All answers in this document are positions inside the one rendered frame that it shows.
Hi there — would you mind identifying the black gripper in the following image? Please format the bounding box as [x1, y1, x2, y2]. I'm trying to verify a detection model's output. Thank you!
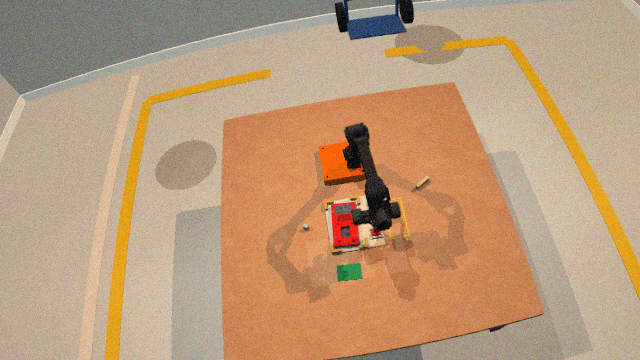
[351, 202, 401, 226]

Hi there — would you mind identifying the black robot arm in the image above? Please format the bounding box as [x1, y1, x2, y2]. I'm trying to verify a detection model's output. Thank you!
[342, 123, 392, 232]

